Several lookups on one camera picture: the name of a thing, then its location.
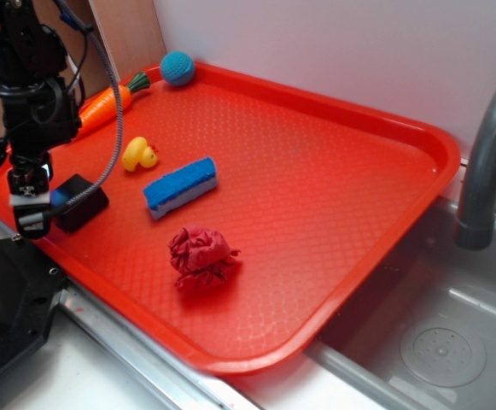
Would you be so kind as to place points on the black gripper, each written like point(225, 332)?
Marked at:
point(36, 119)

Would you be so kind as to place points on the black box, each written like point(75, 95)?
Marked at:
point(81, 212)

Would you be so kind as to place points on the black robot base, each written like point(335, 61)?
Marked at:
point(30, 288)

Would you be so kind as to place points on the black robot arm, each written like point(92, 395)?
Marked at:
point(30, 51)

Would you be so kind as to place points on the orange toy carrot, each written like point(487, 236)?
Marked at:
point(104, 107)

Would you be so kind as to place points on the yellow rubber duck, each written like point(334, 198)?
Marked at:
point(139, 152)

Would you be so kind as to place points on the brown cardboard panel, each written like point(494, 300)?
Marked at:
point(129, 31)

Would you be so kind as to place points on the blue knitted ball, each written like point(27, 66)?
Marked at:
point(177, 68)

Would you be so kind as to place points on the blue sponge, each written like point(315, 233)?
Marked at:
point(180, 187)

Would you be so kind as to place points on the crumpled red cloth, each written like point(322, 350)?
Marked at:
point(202, 258)

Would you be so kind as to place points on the red plastic tray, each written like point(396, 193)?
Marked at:
point(313, 191)

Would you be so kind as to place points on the grey sink basin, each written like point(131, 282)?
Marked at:
point(420, 332)

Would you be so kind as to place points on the grey faucet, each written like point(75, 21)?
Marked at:
point(476, 214)

